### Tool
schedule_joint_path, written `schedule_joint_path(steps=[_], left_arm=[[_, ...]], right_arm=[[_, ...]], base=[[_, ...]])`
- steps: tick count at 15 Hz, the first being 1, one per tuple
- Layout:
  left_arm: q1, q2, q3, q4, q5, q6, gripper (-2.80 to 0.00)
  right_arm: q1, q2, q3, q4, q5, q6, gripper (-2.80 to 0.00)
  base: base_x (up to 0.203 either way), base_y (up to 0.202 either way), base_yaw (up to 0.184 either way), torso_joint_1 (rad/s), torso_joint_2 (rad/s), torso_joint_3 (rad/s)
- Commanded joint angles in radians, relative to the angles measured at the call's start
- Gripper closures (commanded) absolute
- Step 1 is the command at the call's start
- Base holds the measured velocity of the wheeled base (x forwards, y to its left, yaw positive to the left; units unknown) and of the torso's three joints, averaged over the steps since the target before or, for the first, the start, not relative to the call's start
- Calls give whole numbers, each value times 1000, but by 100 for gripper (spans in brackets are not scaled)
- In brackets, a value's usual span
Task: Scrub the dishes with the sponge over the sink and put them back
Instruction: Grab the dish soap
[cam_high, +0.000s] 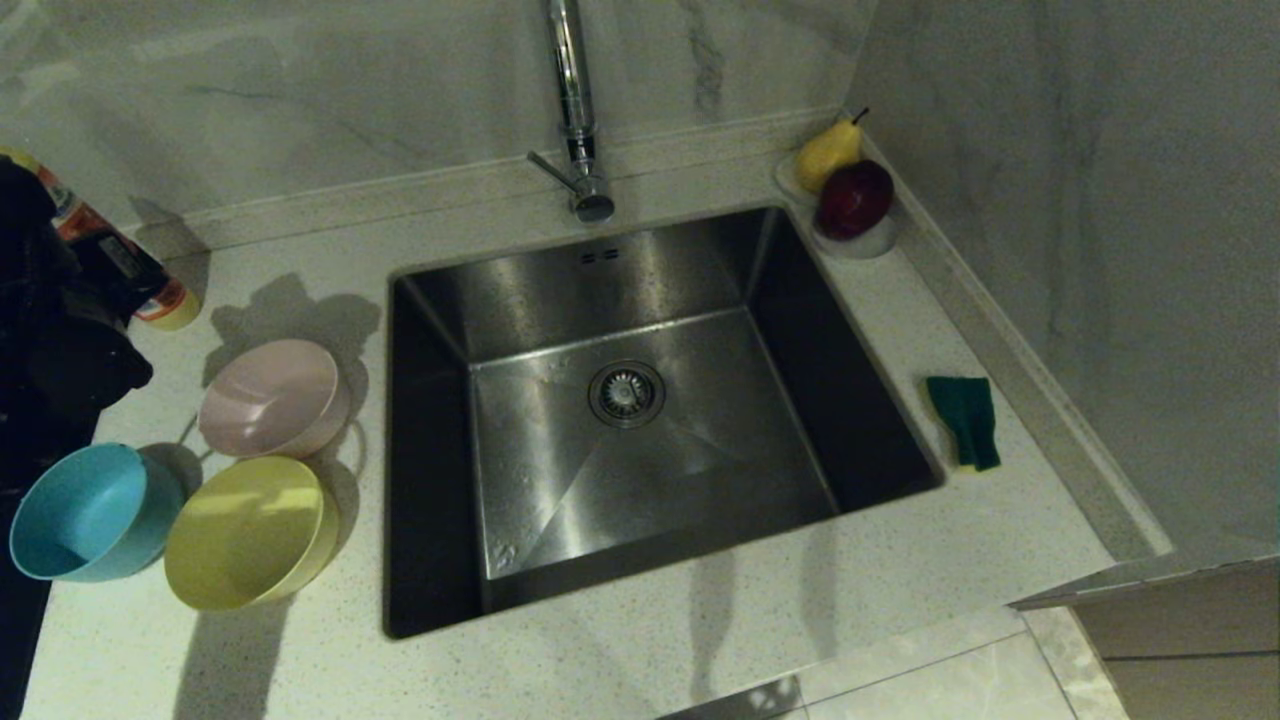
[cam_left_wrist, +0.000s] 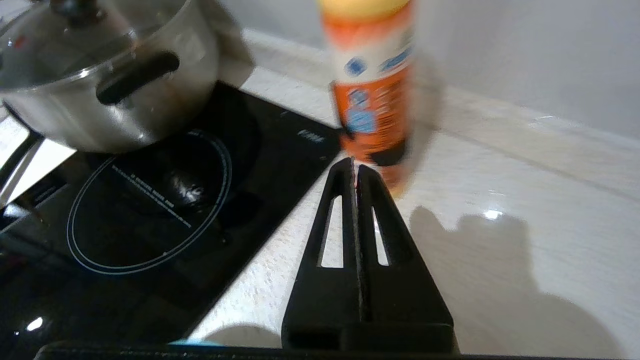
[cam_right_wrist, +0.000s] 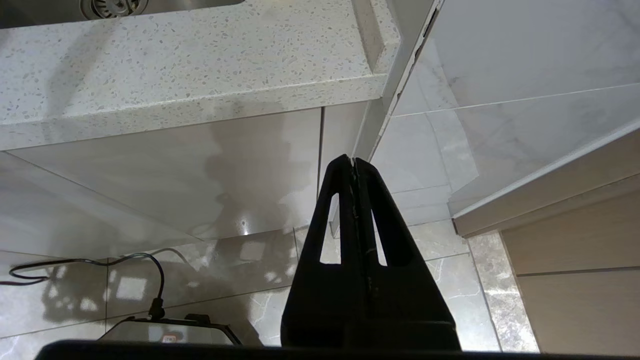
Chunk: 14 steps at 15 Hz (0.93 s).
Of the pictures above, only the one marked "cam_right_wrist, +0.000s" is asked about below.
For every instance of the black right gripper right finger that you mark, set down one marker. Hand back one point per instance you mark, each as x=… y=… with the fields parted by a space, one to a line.
x=415 y=310

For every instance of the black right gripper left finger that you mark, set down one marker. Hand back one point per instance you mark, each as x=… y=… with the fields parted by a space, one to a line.
x=310 y=310

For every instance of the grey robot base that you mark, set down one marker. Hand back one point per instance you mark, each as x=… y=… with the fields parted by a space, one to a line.
x=165 y=332

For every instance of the metal sink drain strainer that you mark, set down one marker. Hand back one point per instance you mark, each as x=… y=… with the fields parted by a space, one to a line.
x=112 y=7

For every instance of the stainless steel sink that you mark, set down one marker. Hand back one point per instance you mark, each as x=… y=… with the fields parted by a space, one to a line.
x=40 y=12

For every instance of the light wooden cabinet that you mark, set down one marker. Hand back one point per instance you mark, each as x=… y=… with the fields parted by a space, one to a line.
x=575 y=260

